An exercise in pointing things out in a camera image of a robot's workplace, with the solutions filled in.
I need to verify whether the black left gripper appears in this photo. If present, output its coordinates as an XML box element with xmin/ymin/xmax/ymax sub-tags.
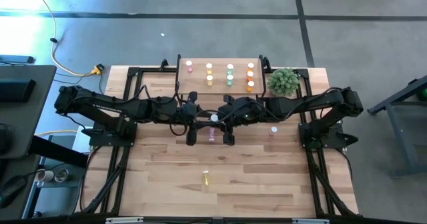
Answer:
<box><xmin>176</xmin><ymin>91</ymin><xmax>214</xmax><ymax>147</ymax></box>

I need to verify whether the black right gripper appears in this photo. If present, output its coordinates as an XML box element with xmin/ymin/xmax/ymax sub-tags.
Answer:
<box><xmin>213</xmin><ymin>95</ymin><xmax>266</xmax><ymax>147</ymax></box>

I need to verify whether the potted green succulent plant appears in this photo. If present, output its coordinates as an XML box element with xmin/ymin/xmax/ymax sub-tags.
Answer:
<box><xmin>266</xmin><ymin>67</ymin><xmax>300</xmax><ymax>97</ymax></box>

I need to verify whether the white box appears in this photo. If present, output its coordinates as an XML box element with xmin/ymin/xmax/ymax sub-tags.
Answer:
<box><xmin>71</xmin><ymin>125</ymin><xmax>95</xmax><ymax>155</ymax></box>

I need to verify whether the black diagonal desk beam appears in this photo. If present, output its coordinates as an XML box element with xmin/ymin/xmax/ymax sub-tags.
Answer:
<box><xmin>29</xmin><ymin>135</ymin><xmax>89</xmax><ymax>169</ymax></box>

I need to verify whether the shiny metal cup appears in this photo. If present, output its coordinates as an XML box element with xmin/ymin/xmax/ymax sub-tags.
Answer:
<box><xmin>54</xmin><ymin>168</ymin><xmax>70</xmax><ymax>183</ymax></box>

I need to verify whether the paper cup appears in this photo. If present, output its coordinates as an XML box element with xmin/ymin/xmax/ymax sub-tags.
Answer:
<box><xmin>35</xmin><ymin>169</ymin><xmax>55</xmax><ymax>184</ymax></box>

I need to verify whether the black desk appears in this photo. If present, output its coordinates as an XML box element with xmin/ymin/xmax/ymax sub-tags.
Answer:
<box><xmin>0</xmin><ymin>65</ymin><xmax>57</xmax><ymax>160</ymax></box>

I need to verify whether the grey metal stand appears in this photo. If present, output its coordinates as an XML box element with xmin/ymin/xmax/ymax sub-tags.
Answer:
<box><xmin>368</xmin><ymin>75</ymin><xmax>427</xmax><ymax>178</ymax></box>

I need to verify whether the black box device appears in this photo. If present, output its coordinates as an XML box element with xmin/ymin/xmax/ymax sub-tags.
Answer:
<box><xmin>0</xmin><ymin>78</ymin><xmax>37</xmax><ymax>103</ymax></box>

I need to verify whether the black flat device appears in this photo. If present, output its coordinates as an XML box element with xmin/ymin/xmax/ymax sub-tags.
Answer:
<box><xmin>0</xmin><ymin>54</ymin><xmax>35</xmax><ymax>65</ymax></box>

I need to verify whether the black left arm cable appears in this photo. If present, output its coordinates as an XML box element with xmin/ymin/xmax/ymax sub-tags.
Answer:
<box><xmin>135</xmin><ymin>83</ymin><xmax>188</xmax><ymax>137</ymax></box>

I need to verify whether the wooden shelf black metal frame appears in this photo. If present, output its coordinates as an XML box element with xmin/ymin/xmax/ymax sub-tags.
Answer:
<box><xmin>173</xmin><ymin>53</ymin><xmax>267</xmax><ymax>107</ymax></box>

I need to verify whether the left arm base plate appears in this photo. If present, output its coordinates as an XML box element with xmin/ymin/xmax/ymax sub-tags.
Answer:
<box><xmin>81</xmin><ymin>119</ymin><xmax>138</xmax><ymax>148</ymax></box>

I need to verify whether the black aluminium table frame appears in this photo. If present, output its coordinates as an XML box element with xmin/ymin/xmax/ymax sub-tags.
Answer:
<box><xmin>79</xmin><ymin>59</ymin><xmax>360</xmax><ymax>218</ymax></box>

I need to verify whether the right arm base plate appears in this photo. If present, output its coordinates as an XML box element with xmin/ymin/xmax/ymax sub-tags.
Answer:
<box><xmin>298</xmin><ymin>119</ymin><xmax>360</xmax><ymax>151</ymax></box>

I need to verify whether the yellow power cable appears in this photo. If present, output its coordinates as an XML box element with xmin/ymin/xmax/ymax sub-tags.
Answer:
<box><xmin>34</xmin><ymin>129</ymin><xmax>78</xmax><ymax>137</ymax></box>
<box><xmin>29</xmin><ymin>0</ymin><xmax>103</xmax><ymax>77</ymax></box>

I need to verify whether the silver metal bracket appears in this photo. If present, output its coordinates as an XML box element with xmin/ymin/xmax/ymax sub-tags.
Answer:
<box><xmin>105</xmin><ymin>217</ymin><xmax>144</xmax><ymax>224</ymax></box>
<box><xmin>292</xmin><ymin>218</ymin><xmax>330</xmax><ymax>224</ymax></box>

